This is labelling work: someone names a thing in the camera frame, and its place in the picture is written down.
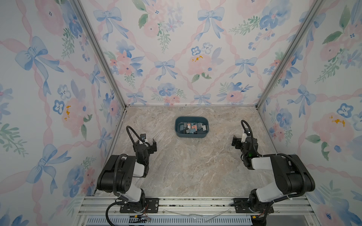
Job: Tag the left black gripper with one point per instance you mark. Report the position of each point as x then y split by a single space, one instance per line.
152 148

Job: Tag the teal plastic storage box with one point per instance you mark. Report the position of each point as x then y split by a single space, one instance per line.
194 120

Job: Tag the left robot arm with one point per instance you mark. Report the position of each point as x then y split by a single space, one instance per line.
117 176

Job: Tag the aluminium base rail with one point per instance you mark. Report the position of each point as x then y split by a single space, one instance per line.
193 211

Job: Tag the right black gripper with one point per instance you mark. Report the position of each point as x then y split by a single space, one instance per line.
234 141

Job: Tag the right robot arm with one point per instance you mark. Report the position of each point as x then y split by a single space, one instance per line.
290 177

